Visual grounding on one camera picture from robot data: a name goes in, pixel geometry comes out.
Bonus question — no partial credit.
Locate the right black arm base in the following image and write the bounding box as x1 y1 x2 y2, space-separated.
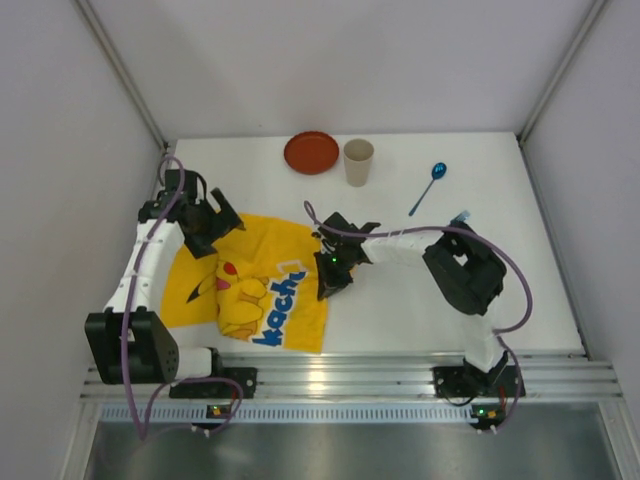
433 365 526 399

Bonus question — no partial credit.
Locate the aluminium mounting rail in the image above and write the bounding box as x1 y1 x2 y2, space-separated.
79 350 624 401

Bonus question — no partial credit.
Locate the beige paper cup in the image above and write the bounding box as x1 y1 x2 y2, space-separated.
343 138 375 187

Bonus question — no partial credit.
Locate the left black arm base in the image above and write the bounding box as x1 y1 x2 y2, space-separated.
169 367 258 400

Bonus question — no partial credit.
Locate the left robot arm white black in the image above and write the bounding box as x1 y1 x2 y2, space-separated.
84 169 243 385

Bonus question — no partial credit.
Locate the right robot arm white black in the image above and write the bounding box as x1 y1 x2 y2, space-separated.
314 212 533 398

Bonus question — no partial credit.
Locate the blue metal fork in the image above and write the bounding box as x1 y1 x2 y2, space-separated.
451 210 470 223

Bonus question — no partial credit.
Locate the right aluminium frame post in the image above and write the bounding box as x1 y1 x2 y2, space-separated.
516 0 612 148

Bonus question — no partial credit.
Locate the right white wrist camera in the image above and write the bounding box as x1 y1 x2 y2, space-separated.
311 229 339 255

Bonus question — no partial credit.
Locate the yellow Pikachu cloth placemat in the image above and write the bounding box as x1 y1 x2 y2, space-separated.
160 214 329 354

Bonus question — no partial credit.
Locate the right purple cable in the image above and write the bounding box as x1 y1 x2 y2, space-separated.
303 200 535 436

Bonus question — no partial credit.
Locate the red round plate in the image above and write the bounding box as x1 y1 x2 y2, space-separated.
283 131 340 175

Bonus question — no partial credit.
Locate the aluminium frame post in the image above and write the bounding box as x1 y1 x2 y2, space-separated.
71 0 170 152
516 0 612 148

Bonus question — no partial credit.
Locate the blue metal spoon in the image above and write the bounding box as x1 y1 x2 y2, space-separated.
408 162 448 217

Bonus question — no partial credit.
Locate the perforated metal cable duct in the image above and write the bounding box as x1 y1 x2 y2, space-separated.
99 402 507 424

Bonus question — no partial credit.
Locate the left aluminium frame post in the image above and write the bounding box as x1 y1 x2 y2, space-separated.
71 0 170 152

